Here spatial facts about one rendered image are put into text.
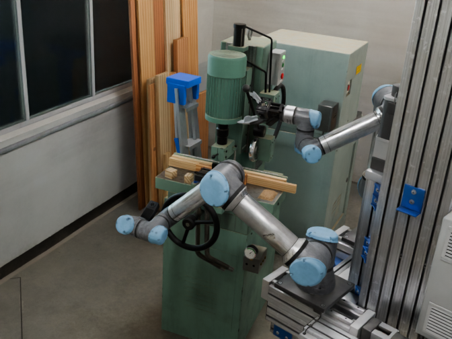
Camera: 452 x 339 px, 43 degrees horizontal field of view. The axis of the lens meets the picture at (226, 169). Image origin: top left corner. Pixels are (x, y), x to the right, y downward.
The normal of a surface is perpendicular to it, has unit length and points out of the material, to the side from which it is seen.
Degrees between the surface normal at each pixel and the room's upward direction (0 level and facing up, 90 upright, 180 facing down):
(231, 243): 90
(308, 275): 94
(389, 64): 90
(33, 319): 0
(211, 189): 86
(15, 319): 1
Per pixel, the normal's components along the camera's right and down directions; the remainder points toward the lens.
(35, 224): 0.90, 0.23
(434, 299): -0.66, 0.27
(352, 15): -0.44, 0.34
